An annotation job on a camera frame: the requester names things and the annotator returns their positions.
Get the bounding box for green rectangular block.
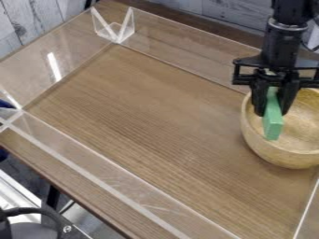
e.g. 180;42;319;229
262;87;284;141

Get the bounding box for blue object at edge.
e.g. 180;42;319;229
0;99;16;109

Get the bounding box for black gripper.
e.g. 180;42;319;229
232;18;319;117

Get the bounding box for brown wooden bowl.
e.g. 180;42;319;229
240;89;319;169

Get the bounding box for clear acrylic tray walls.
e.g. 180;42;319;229
0;1;319;239

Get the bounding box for black table leg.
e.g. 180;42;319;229
47;186;61;210

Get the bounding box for black cable loop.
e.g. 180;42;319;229
0;206;61;239

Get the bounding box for grey metal bracket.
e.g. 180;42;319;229
51;217;92;239

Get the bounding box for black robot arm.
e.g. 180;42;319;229
232;0;319;117

